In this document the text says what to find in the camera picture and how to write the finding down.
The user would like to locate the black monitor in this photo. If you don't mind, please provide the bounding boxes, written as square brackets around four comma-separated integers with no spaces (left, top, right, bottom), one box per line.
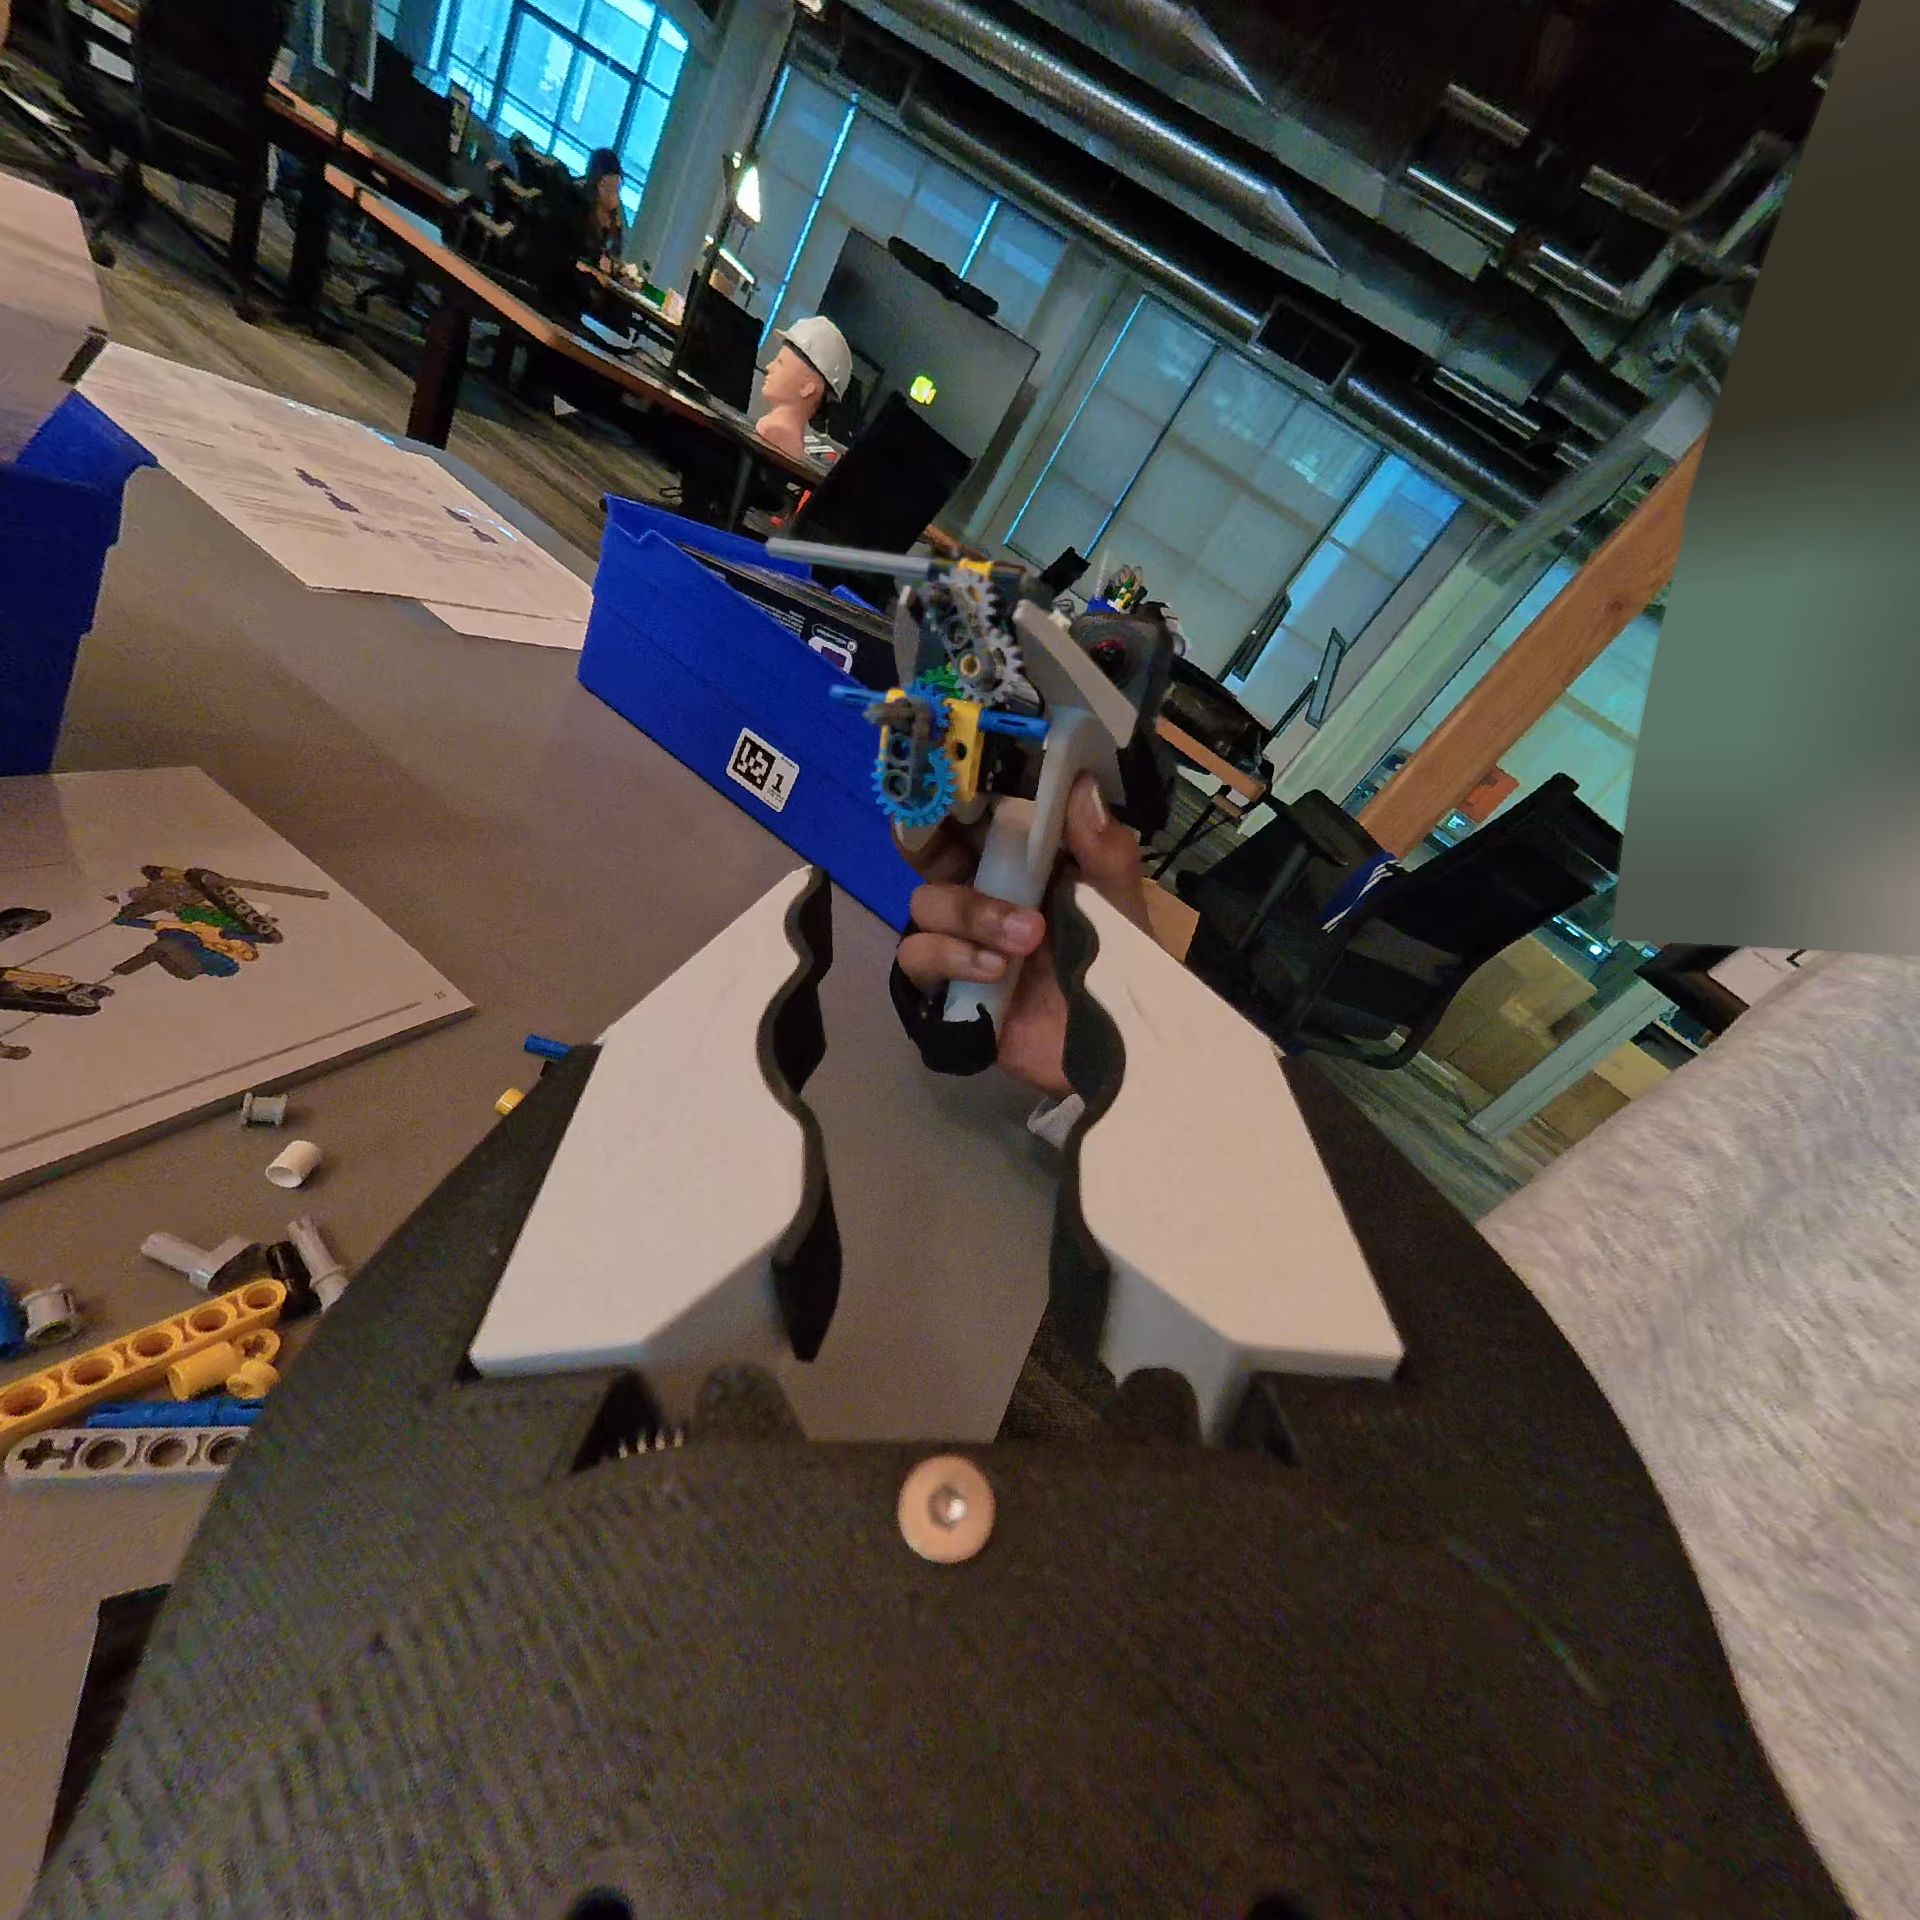
[785,392,975,560]

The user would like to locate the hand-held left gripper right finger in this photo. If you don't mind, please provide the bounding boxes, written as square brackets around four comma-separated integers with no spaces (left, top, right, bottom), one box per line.
[1051,881,1407,1441]

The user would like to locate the open lego instruction booklet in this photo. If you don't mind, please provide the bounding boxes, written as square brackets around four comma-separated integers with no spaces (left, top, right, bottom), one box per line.
[0,768,478,1203]

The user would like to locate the person's right hand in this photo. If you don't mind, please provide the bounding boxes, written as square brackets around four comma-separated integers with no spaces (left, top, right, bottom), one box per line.
[897,784,1155,1097]

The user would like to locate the grey lego beam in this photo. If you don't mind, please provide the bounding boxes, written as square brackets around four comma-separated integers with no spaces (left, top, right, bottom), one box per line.
[0,1423,254,1484]

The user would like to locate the lego gear assembly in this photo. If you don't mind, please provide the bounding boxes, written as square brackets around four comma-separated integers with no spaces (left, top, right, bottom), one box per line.
[767,534,1057,830]

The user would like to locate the stack of cardboard boxes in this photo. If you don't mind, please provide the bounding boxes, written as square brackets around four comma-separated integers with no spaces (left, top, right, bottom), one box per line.
[1422,929,1671,1099]

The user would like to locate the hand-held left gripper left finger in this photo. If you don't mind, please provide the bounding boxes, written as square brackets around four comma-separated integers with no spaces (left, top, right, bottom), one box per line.
[466,864,843,1380]

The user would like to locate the black office chair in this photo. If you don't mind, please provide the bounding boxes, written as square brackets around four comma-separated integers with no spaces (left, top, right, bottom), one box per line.
[1182,773,1625,1070]

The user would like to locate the scattered small lego pieces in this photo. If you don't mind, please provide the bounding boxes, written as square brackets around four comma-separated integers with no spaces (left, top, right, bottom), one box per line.
[0,1030,577,1353]

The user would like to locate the large dark wall screen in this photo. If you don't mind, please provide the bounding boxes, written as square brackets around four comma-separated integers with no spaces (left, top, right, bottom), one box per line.
[817,228,1040,471]

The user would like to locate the blue plastic bin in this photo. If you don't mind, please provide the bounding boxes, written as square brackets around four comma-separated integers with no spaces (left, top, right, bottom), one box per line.
[577,495,963,933]
[0,392,160,779]

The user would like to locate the white printed paper sheets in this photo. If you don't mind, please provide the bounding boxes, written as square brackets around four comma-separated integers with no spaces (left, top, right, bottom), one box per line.
[75,343,596,649]

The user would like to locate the white cardboard box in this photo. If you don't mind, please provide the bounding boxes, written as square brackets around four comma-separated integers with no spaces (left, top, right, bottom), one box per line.
[0,172,110,459]

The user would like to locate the cluttered wooden desk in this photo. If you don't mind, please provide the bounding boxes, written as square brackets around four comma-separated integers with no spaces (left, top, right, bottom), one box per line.
[1153,709,1274,808]

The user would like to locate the mannequin head with hard hat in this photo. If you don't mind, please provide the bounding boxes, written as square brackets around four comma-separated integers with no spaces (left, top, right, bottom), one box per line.
[753,313,855,461]

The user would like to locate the long yellow lego beam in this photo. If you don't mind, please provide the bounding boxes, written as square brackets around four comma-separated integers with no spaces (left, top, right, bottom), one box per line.
[0,1277,291,1460]

